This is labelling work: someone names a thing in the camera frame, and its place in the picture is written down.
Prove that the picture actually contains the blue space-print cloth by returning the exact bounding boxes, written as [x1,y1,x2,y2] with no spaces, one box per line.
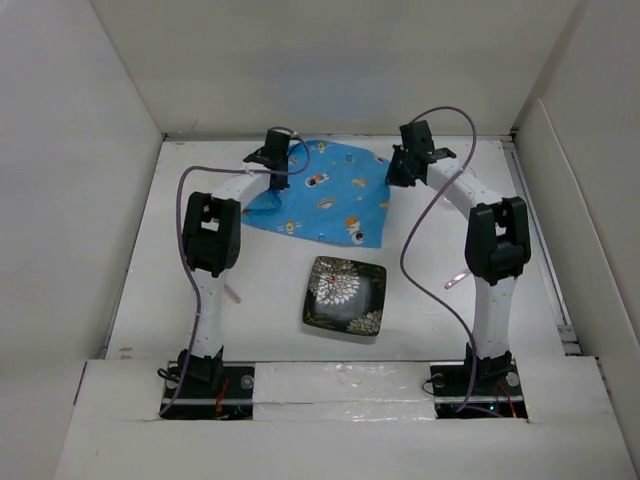
[242,140,390,249]

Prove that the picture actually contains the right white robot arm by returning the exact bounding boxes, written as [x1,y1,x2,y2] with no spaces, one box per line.
[386,120,531,394]

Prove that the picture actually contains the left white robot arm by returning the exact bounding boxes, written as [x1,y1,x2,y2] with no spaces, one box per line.
[176,127,296,397]

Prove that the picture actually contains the black floral square plate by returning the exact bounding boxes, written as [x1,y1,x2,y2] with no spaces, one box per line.
[302,256,387,338]

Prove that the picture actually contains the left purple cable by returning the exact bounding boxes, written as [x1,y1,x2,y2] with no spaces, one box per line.
[159,125,311,416]

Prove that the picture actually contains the pink-handled knife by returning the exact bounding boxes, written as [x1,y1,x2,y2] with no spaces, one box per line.
[224,284,241,304]

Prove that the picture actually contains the pink-handled fork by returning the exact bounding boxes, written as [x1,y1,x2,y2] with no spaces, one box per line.
[444,269,471,290]

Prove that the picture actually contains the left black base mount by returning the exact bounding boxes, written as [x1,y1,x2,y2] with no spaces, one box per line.
[159,363,256,421]

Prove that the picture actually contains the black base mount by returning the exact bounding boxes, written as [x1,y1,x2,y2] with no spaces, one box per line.
[421,363,528,420]
[159,363,256,421]

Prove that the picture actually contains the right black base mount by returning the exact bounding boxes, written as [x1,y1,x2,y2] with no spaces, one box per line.
[421,363,528,420]

